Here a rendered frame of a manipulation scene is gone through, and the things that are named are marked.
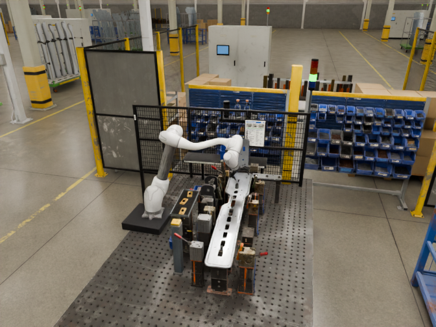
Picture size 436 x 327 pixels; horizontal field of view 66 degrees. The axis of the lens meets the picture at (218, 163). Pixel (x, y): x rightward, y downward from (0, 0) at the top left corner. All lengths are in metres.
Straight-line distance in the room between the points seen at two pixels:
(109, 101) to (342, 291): 3.89
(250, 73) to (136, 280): 7.42
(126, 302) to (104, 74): 3.42
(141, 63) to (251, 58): 4.91
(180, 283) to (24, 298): 1.81
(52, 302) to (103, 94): 2.88
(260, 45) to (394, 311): 7.10
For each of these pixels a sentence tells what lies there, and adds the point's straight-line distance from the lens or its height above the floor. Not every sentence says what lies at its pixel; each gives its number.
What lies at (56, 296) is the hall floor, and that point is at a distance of 3.84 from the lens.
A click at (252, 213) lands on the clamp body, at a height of 0.93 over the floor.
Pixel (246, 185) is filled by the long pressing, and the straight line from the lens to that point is 3.21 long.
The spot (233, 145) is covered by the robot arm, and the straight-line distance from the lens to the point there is 2.90.
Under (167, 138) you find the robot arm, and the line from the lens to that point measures 2.89.
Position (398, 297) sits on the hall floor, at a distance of 3.89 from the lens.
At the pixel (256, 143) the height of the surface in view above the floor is 1.18.
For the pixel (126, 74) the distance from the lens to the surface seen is 4.98.
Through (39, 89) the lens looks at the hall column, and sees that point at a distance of 10.00.
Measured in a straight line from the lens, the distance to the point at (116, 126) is 5.32.
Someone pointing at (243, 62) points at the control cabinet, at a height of 1.12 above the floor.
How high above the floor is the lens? 2.56
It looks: 26 degrees down
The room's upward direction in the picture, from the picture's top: straight up
